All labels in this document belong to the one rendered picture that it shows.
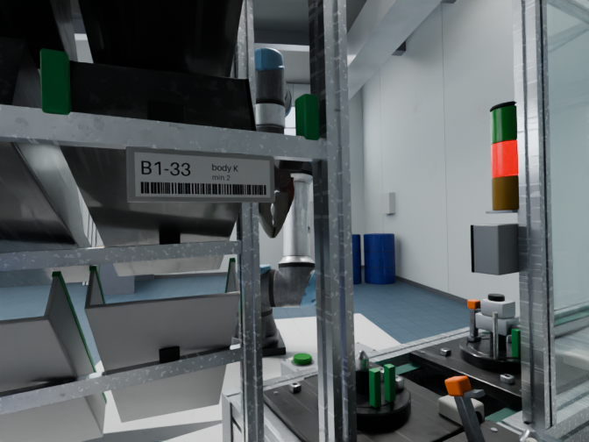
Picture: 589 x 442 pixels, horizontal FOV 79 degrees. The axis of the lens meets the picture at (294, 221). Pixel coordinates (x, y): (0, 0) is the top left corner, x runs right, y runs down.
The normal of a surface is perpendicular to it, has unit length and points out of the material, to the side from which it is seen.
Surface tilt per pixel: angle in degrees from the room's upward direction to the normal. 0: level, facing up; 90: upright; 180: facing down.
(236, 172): 90
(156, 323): 135
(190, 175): 90
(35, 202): 155
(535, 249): 90
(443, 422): 0
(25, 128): 90
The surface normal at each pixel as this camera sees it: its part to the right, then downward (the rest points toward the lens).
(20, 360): 0.25, 0.70
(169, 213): 0.16, 0.90
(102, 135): 0.48, -0.01
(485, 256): -0.87, 0.03
